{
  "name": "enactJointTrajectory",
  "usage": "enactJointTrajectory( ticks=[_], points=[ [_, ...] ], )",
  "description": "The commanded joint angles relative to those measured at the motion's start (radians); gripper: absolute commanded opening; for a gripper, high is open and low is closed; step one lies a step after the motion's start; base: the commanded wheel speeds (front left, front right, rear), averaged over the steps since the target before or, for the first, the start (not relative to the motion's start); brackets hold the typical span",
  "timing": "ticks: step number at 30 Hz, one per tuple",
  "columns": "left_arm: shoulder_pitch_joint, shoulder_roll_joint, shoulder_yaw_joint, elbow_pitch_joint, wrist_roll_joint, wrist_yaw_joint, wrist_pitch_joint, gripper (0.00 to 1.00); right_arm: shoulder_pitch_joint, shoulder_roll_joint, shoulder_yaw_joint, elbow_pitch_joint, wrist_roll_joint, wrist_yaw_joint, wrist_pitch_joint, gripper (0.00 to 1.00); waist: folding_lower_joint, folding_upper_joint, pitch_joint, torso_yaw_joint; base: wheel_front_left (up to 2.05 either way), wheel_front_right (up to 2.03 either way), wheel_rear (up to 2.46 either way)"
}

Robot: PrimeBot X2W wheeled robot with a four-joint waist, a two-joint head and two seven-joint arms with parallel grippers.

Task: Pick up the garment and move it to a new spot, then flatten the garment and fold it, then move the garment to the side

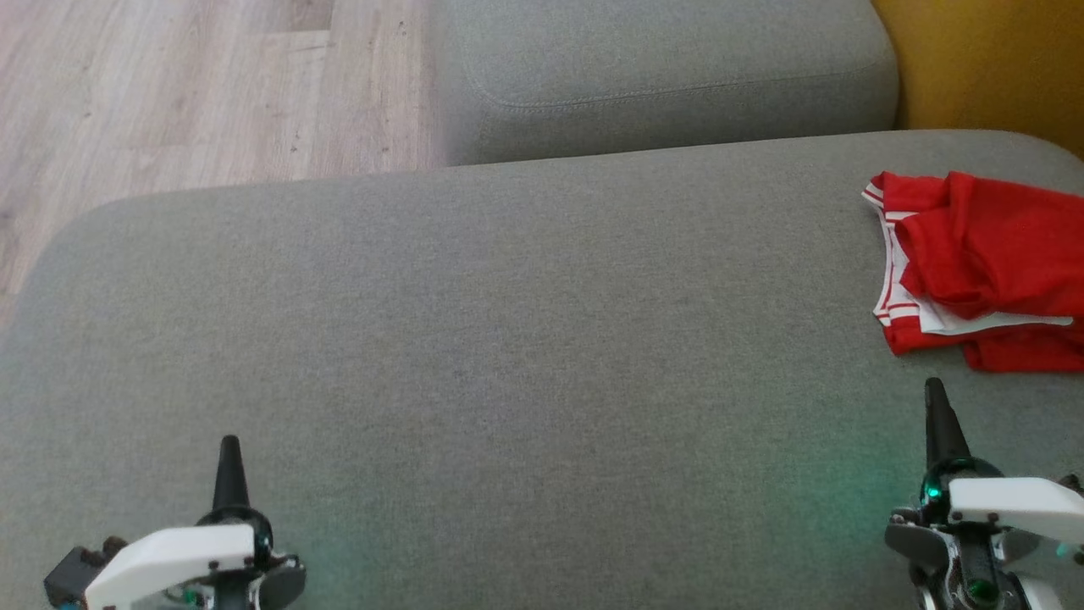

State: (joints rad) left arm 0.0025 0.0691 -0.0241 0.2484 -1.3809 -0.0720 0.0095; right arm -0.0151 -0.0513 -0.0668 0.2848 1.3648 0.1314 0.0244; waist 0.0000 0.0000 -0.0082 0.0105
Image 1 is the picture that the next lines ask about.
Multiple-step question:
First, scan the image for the small grey sofa cushion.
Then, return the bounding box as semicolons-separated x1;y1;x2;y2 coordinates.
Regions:
428;0;900;167

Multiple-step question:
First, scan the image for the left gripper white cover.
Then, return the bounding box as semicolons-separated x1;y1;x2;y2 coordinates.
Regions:
84;436;307;610

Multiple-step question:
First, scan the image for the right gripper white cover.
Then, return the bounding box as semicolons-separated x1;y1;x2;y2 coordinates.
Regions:
884;378;1084;610

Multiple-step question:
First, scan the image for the large grey sofa seat cushion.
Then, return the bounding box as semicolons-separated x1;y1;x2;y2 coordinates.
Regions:
0;129;1084;610

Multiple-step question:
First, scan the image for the red jersey with white hem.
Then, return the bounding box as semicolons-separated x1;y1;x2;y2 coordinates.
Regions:
861;174;1084;374

